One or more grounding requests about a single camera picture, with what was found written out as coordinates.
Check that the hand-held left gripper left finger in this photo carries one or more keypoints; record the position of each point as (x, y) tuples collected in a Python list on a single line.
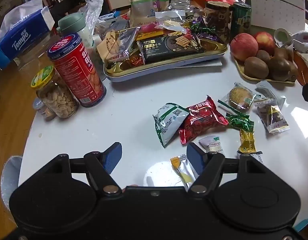
[(111, 159)]

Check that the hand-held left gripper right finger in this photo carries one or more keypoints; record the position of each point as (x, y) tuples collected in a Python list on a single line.
[(195, 159)]

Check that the silver packet with yellow print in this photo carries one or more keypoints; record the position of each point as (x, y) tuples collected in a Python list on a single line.
[(182, 171)]

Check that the small white stick packet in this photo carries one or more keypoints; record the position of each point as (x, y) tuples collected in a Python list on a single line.
[(212, 143)]

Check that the brown kiwi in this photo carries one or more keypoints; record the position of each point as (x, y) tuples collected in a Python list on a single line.
[(293, 71), (256, 67), (281, 53), (263, 55), (279, 68)]

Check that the orange box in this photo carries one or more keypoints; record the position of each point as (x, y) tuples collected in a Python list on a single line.
[(305, 66)]

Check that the red snack packet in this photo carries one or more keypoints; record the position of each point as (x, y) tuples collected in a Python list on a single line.
[(202, 121)]

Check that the grey foil packet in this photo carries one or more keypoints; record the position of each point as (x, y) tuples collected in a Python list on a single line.
[(267, 88)]

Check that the clear packet with brown snack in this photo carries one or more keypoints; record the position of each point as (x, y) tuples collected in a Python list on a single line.
[(272, 116)]

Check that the white and green snack packet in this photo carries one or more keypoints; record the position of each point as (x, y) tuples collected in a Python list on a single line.
[(169, 122)]

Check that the gold foil candy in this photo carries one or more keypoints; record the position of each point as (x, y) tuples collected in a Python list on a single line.
[(246, 141)]

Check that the white cloth bag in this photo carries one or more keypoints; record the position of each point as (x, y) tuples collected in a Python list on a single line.
[(296, 38)]

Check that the green foil candy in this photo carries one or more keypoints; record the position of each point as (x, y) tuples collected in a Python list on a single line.
[(240, 122)]

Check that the small red apple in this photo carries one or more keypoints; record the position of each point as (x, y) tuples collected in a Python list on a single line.
[(265, 41)]

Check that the clear packet with round cookie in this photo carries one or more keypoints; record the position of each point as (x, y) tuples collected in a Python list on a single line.
[(240, 97)]

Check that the yellow fruit tray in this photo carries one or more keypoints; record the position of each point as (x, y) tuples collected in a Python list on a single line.
[(240, 68)]

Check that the large red apple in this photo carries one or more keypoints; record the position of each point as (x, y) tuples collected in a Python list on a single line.
[(244, 46)]

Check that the peanut jar with yellow lid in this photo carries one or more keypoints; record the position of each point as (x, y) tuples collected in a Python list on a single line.
[(58, 96)]

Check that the small glass jar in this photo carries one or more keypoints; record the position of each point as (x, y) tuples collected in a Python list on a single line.
[(43, 108)]

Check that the desk calendar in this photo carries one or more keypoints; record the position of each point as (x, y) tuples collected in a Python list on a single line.
[(278, 7)]

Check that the tall red tin can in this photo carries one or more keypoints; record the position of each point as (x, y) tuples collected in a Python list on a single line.
[(77, 70)]

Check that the green drink can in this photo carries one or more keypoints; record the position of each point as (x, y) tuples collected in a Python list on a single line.
[(241, 20)]

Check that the orange foil candy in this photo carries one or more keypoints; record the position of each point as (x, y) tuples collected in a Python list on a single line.
[(136, 60)]

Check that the gold metal tray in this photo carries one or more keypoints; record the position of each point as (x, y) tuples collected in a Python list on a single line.
[(209, 51)]

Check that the black cracker packet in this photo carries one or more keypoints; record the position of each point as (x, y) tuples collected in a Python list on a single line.
[(169, 48)]

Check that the beige paper packet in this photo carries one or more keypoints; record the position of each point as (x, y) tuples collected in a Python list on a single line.
[(106, 43)]

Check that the dark jar with panda print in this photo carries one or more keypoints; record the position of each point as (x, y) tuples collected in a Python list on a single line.
[(217, 21)]

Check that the clear empty wrapper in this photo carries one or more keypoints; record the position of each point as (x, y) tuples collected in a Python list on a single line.
[(124, 42)]

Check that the pile of purple foil candies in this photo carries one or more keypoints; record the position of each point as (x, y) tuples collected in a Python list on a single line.
[(206, 31)]

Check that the green lidded cup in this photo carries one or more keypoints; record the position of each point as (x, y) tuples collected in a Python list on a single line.
[(74, 27)]

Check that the white crumpled wrapper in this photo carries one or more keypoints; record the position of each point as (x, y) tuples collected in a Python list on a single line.
[(170, 22)]

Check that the clear plastic bag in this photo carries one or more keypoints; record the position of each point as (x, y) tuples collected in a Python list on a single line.
[(92, 11)]

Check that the blue tissue pack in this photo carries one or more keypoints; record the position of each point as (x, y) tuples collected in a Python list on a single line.
[(18, 40)]

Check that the clear glass jar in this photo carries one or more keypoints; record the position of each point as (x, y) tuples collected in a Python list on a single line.
[(180, 5)]

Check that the large beige snack bag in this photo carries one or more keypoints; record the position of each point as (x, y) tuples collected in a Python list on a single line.
[(149, 2)]

